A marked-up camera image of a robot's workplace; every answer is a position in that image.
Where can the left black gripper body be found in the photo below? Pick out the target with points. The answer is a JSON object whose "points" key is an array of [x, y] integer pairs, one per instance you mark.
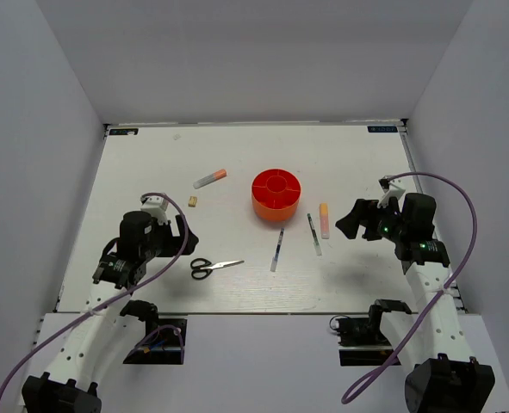
{"points": [[161, 243]]}

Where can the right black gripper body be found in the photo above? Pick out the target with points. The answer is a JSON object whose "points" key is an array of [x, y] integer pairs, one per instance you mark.
{"points": [[387, 224]]}

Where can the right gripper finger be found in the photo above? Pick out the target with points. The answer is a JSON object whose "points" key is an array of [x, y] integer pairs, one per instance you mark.
{"points": [[349, 225], [363, 209]]}

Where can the green gel pen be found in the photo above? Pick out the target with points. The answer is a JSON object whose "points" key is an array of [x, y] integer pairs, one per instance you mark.
{"points": [[316, 242]]}

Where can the orange-capped highlighter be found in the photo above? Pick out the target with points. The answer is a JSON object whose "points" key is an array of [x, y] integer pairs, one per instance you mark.
{"points": [[217, 175]]}

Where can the blue gel pen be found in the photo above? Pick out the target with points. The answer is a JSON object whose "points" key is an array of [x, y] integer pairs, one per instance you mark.
{"points": [[275, 257]]}

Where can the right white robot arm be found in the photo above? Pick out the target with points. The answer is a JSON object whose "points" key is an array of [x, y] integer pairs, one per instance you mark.
{"points": [[443, 374]]}

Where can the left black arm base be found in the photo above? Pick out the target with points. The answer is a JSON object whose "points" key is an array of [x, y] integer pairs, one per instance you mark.
{"points": [[163, 344]]}

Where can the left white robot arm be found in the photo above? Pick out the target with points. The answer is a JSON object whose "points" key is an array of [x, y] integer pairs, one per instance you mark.
{"points": [[112, 321]]}

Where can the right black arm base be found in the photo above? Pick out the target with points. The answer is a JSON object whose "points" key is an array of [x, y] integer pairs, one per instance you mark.
{"points": [[359, 345]]}

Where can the right blue corner label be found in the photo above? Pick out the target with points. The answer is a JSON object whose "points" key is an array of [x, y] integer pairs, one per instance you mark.
{"points": [[382, 129]]}

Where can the blue corner label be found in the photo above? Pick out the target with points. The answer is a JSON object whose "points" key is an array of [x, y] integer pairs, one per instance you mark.
{"points": [[123, 131], [382, 129]]}

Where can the orange round compartment container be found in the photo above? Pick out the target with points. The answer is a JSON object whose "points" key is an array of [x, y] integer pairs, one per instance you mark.
{"points": [[275, 195]]}

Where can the left blue corner label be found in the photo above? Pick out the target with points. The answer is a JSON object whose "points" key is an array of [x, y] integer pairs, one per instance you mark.
{"points": [[123, 131]]}

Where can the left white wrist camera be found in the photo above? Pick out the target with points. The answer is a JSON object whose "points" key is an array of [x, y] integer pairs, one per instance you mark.
{"points": [[156, 206]]}

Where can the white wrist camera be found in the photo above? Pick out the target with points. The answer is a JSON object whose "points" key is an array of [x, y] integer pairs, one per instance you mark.
{"points": [[156, 206], [392, 188]]}

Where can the black-handled scissors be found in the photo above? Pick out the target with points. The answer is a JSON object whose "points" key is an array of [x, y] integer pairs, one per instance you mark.
{"points": [[202, 268]]}

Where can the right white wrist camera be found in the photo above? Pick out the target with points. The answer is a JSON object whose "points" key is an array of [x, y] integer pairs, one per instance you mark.
{"points": [[392, 188]]}

